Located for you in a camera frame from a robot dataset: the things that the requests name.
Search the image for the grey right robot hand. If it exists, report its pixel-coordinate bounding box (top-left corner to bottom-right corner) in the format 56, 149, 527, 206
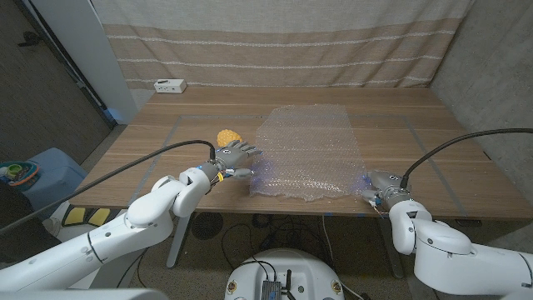
360, 169, 411, 209

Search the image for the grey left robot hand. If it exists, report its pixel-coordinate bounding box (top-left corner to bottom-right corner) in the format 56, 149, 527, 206
198, 139, 263, 184

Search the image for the clear bubble wrap sheet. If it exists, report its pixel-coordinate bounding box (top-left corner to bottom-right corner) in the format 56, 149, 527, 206
248, 102, 371, 203

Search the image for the bumpy orange fruit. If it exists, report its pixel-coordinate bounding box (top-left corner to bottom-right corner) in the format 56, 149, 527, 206
216, 128, 243, 148

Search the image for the grey table leg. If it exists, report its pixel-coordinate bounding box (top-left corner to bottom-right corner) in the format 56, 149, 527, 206
376, 217, 406, 279

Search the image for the round black floor fan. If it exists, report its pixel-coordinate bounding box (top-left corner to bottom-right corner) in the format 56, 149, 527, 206
191, 212, 225, 241

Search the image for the white power strip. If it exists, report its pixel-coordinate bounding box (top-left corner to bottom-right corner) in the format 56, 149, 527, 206
153, 78, 188, 94

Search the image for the white table leg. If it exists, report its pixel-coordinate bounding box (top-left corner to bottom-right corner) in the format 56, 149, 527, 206
166, 212, 193, 269

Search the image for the beige striped curtain backdrop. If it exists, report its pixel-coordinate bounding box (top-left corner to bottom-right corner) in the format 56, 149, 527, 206
90, 0, 476, 91

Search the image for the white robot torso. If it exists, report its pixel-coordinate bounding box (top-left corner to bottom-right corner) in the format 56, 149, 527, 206
223, 247, 346, 300

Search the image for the small grey electronics box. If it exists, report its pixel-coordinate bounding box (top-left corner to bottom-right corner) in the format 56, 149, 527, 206
261, 279, 283, 300

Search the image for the yellow black foot pedal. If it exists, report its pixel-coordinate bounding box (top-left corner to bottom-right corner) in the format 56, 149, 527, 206
61, 204, 112, 228

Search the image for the grey white sneaker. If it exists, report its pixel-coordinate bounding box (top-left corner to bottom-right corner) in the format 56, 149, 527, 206
41, 217, 62, 238

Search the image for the colourful toy bowl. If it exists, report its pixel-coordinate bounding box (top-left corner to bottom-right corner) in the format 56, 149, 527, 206
0, 160, 41, 188

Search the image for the person in dark clothing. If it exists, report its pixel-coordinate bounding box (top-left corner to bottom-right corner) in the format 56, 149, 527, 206
0, 182, 63, 264

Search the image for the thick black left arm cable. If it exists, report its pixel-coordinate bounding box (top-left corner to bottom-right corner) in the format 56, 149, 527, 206
0, 139, 217, 237

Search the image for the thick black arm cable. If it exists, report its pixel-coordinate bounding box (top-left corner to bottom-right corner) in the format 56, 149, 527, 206
0, 139, 217, 237
400, 127, 533, 189

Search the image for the black floor cable bundle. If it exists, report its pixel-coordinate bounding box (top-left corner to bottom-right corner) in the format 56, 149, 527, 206
220, 212, 334, 272

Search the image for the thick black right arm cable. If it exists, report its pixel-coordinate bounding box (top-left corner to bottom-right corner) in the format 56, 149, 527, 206
400, 127, 533, 189

